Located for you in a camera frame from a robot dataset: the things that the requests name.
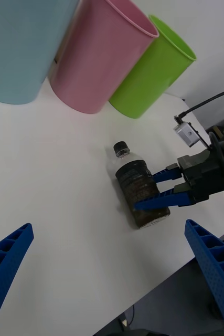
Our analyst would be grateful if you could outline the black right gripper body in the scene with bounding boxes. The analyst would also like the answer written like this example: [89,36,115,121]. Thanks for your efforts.
[177,149,223,206]

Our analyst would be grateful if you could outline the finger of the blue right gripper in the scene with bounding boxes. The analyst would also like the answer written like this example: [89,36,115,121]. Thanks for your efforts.
[134,183,196,211]
[151,163,183,182]

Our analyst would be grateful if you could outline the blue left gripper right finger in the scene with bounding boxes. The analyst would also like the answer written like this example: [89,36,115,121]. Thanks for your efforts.
[184,219,224,336]

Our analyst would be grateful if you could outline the dark drink plastic bottle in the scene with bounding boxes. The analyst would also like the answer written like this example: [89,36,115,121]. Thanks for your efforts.
[113,141,171,230]

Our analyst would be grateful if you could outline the pink plastic bin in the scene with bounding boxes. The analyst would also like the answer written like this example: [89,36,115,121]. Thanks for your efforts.
[50,0,159,115]

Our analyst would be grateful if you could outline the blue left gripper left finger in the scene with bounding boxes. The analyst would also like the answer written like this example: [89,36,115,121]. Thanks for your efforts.
[0,223,35,336]

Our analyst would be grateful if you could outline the green plastic bin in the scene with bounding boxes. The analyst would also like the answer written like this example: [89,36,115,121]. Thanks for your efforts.
[108,14,197,119]

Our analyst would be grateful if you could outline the pale blue plastic bin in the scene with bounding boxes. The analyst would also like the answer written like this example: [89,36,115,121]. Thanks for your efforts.
[0,0,80,105]

